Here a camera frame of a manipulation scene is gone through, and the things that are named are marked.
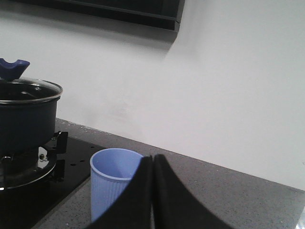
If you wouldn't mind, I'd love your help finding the light blue ribbed cup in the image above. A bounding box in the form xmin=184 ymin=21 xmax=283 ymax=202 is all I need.
xmin=90 ymin=148 xmax=143 ymax=222

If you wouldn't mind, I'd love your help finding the black pot support grate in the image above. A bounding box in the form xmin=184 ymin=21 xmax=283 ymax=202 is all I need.
xmin=0 ymin=131 xmax=68 ymax=191

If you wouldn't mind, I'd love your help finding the black glass gas stove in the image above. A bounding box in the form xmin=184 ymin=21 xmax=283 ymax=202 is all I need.
xmin=0 ymin=137 xmax=103 ymax=229

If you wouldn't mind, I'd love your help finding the dark blue cooking pot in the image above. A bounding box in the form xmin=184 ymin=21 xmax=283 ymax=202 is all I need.
xmin=0 ymin=98 xmax=59 ymax=156

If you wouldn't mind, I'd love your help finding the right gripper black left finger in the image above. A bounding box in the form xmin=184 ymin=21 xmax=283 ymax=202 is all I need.
xmin=87 ymin=156 xmax=153 ymax=229

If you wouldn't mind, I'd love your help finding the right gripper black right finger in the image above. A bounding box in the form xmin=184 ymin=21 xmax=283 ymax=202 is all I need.
xmin=153 ymin=154 xmax=231 ymax=229

